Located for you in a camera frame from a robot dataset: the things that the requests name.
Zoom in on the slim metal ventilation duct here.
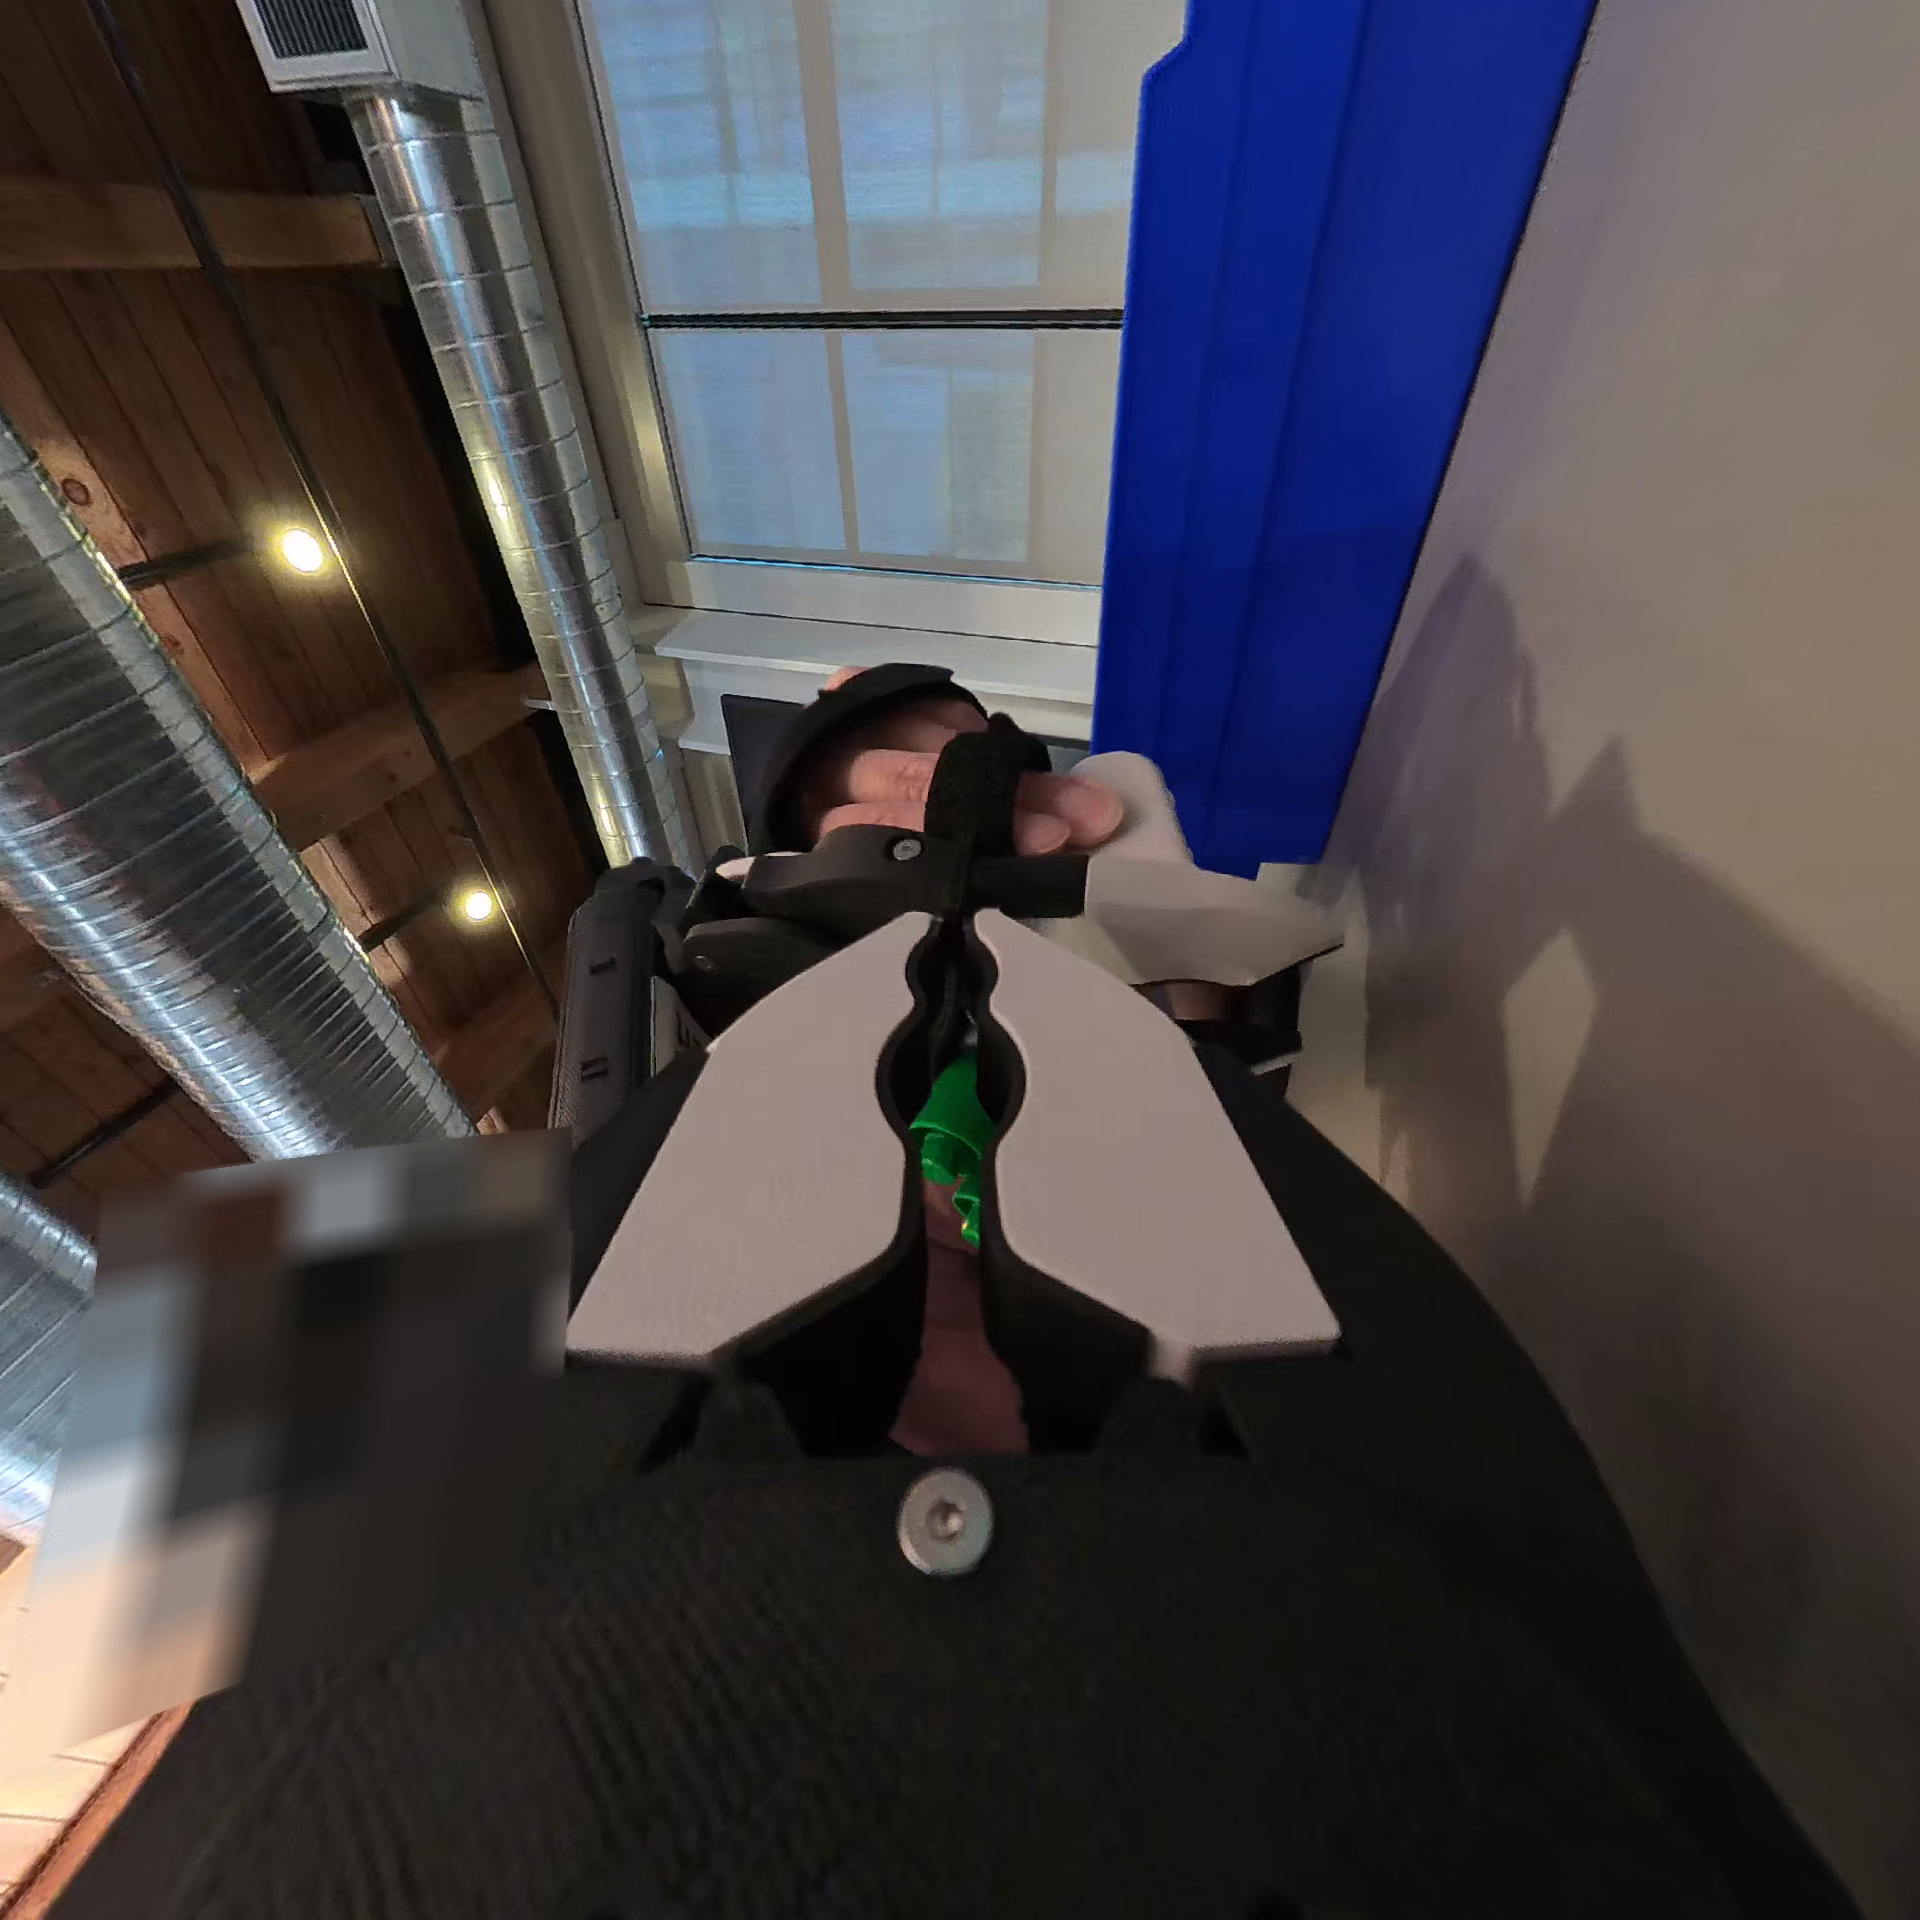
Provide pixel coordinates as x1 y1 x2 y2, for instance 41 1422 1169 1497
343 83 704 876

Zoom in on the white window sill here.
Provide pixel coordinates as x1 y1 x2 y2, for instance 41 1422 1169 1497
638 556 1104 706

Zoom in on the white vent box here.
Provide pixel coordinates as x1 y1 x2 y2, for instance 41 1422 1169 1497
239 0 486 105

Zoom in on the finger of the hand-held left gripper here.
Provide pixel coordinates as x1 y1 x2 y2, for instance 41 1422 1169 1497
1036 747 1346 994

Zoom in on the black hook-and-loop strap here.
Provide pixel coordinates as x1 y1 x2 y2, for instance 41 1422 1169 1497
928 900 992 1074

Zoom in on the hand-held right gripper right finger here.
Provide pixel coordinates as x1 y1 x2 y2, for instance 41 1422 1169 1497
966 912 1343 1457

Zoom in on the green dry-erase marker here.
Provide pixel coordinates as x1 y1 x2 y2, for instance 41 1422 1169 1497
911 1050 994 1251

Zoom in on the large window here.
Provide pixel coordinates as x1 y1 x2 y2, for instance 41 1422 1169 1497
576 0 1127 569

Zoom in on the large metal ventilation duct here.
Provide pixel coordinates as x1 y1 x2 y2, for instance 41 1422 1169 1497
0 420 482 1164

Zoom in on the person's left hand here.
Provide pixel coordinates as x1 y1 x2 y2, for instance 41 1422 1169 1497
795 667 1130 857

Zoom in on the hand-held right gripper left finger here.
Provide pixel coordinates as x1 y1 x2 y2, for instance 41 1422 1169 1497
568 912 962 1457

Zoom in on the blue plastic bin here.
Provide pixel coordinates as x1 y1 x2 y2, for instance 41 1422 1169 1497
1091 0 1602 882

